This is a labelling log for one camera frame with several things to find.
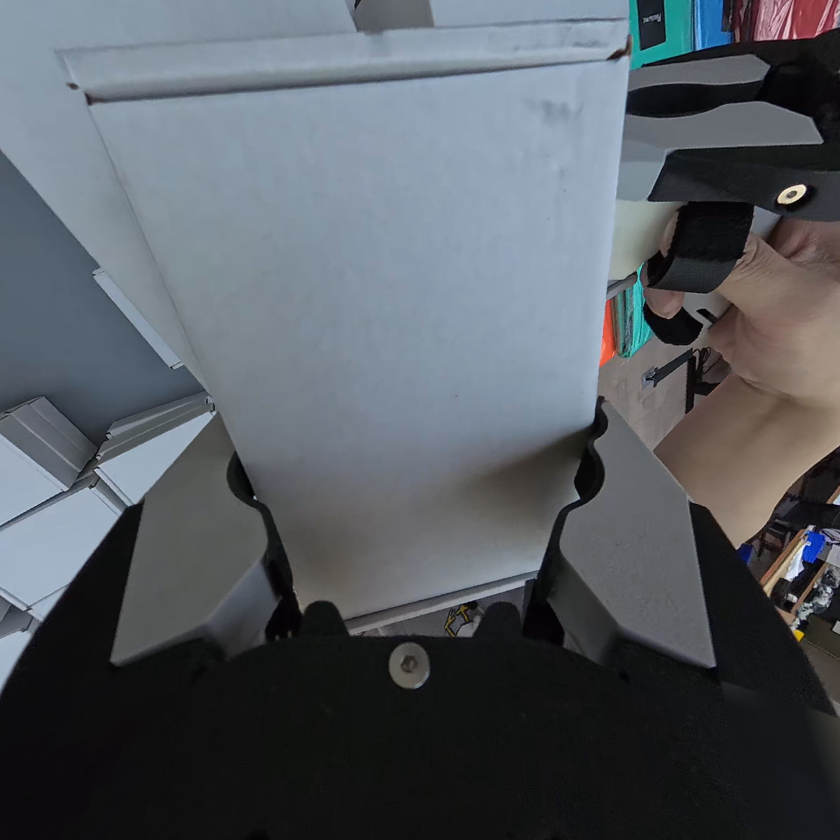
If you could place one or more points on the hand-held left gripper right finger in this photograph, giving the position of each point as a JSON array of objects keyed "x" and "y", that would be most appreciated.
[{"x": 636, "y": 564}]

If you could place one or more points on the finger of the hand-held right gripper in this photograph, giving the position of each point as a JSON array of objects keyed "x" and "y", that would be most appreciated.
[
  {"x": 722, "y": 131},
  {"x": 695, "y": 73}
]

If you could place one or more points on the white cardboard box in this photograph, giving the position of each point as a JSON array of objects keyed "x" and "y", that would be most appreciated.
[{"x": 394, "y": 295}]

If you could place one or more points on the person's right forearm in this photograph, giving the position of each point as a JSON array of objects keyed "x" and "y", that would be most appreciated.
[{"x": 741, "y": 459}]

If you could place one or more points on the stack of wrapped coloured cloths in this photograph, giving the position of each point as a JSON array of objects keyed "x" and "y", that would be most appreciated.
[{"x": 676, "y": 33}]

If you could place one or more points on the pile of white boxes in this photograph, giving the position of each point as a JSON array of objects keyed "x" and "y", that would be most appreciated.
[{"x": 33, "y": 79}]

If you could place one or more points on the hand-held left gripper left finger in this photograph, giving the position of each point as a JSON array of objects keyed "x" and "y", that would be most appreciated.
[{"x": 190, "y": 571}]

